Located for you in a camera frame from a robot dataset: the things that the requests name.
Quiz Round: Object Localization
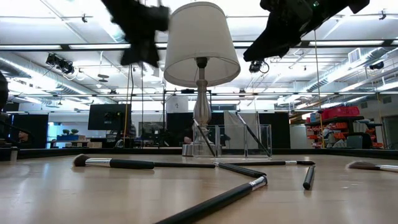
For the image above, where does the fluffy powder makeup brush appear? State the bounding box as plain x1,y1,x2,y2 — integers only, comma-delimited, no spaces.
73,153,155,170

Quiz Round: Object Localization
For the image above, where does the grey parts-bin cart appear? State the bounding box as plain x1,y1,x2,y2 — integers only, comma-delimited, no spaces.
306,116,354,149

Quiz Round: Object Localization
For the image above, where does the large black-handled makeup brush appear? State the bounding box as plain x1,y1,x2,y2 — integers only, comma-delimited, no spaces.
154,175,268,224

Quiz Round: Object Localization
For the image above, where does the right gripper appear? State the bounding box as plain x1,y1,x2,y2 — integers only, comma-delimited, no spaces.
243,0,313,62

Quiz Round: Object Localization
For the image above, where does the grey fabric backdrop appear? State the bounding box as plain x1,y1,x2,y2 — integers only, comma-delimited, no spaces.
223,111,259,149

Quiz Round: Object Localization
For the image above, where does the fan makeup brush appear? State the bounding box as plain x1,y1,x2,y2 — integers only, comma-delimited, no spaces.
346,161,398,174

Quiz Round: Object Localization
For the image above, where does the white sign board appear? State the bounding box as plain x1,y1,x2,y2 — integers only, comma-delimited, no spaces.
166,95,190,114

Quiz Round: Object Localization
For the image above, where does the clear acrylic brush organizer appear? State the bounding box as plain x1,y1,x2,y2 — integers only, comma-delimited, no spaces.
191,123,274,159

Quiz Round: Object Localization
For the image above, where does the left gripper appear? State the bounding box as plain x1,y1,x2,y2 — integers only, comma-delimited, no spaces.
120,6,171,68

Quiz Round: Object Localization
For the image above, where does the white cabinet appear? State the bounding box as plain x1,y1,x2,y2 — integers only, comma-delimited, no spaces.
289,124,308,149

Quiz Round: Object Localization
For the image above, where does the dark office chair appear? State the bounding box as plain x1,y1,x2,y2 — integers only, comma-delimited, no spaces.
346,132,374,149

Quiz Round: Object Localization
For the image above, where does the black partition panel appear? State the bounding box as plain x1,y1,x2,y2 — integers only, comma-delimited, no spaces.
12,113,50,149
257,111,292,149
167,111,224,149

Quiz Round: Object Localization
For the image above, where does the white shade silver table lamp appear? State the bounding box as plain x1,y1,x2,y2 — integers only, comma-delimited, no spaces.
164,1,241,157

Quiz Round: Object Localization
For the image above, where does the black spotlight fixture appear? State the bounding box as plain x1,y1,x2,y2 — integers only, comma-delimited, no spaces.
248,59,270,74
45,53,75,75

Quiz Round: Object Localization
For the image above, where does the long ceiling light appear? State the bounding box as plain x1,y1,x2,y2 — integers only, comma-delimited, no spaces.
307,39,385,47
68,44,131,50
0,44,63,51

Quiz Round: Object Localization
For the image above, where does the silver ventilation duct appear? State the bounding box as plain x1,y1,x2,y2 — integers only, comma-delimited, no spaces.
306,46,398,94
0,51,103,105

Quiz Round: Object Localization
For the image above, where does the large black display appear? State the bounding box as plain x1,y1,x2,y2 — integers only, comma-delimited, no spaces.
88,103,132,131

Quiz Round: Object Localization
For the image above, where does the square-head makeup brush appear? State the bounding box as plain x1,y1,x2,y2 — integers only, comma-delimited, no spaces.
228,160,316,166

